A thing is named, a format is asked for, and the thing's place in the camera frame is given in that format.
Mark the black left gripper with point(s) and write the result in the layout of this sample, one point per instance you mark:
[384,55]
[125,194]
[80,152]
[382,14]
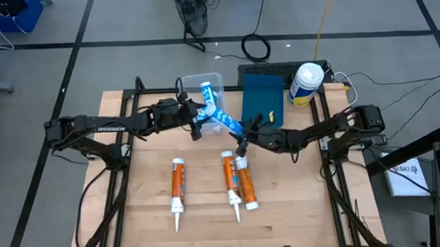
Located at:
[173,114]

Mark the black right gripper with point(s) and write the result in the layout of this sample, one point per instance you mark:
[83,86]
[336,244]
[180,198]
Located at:
[267,136]

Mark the blue white silicone tube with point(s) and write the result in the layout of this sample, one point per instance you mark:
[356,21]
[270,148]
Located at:
[225,121]
[206,92]

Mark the orange sealant tube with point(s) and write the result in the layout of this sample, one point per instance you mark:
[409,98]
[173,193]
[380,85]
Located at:
[247,185]
[230,175]
[178,181]

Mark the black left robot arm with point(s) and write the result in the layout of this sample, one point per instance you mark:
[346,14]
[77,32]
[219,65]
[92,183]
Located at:
[108,126]

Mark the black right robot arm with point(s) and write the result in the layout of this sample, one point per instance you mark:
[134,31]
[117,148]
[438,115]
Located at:
[317,132]

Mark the Lysol wipes canister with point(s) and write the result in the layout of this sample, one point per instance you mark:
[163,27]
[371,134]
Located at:
[309,78]

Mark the clear plastic container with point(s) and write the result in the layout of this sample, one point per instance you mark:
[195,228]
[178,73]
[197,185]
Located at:
[192,82]

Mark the teal plastic bin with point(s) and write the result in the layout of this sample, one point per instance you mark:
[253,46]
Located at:
[261,99]

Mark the black floor fan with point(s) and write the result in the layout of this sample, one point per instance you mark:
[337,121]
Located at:
[191,9]

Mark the black metal beam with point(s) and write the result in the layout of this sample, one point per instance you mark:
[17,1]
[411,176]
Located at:
[403,154]

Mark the white paper sheet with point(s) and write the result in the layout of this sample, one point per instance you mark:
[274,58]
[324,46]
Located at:
[405,182]

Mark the blue plastic crate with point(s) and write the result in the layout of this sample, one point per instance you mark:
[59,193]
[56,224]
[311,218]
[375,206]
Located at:
[26,20]

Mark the black aluminium table frame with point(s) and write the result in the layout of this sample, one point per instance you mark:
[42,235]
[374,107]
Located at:
[155,92]

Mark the silver metal bracket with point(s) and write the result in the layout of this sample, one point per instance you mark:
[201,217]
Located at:
[324,144]

